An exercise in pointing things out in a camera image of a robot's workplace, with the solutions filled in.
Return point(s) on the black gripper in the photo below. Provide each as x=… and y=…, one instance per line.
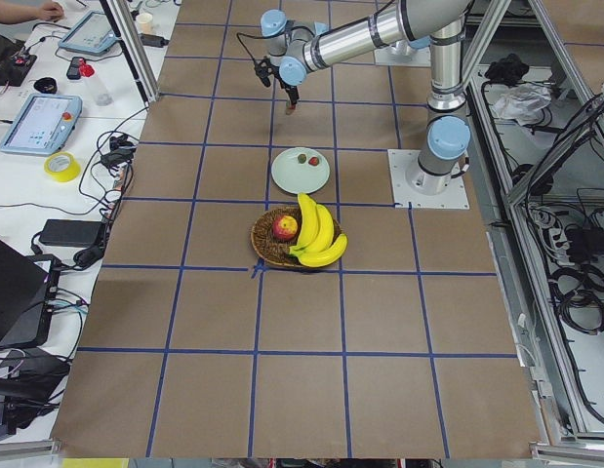
x=290, y=91

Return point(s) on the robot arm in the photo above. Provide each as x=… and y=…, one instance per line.
x=296, y=48

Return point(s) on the light green plate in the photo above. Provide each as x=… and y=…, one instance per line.
x=293, y=177

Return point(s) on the person hand at desk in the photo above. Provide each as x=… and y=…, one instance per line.
x=49, y=11

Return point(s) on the paper cup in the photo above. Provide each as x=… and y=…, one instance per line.
x=144, y=21

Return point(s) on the red apple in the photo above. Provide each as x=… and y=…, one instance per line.
x=285, y=228

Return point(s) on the wicker basket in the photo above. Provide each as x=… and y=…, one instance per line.
x=271, y=250

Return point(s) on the yellow banana bunch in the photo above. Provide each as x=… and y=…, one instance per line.
x=317, y=245

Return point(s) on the clear plastic bottle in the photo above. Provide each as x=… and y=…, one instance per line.
x=94, y=84

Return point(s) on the upper teach pendant tablet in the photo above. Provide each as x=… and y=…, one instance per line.
x=92, y=35

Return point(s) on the teach pendant tablet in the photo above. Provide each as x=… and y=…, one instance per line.
x=43, y=125
x=92, y=35

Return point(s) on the yellow tape roll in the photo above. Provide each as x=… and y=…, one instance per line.
x=62, y=167

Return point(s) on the small black bowl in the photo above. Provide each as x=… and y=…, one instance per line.
x=46, y=85

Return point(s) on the black cloth bundle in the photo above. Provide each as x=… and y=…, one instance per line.
x=508, y=71

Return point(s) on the lower teach pendant tablet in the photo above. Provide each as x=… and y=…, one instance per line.
x=43, y=125

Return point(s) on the crumpled white cloth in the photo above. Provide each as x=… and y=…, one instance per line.
x=524, y=104

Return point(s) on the black power brick left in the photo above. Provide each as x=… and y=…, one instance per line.
x=70, y=233

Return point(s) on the black laptop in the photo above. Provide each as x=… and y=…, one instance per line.
x=27, y=287

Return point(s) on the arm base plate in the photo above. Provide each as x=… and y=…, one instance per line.
x=412, y=188
x=401, y=56

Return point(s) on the aluminium frame upright left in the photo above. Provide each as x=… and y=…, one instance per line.
x=124, y=29

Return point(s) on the aluminium frame right structure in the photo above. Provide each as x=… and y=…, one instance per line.
x=544, y=187

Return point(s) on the coiled black cables floor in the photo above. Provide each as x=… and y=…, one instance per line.
x=590, y=281

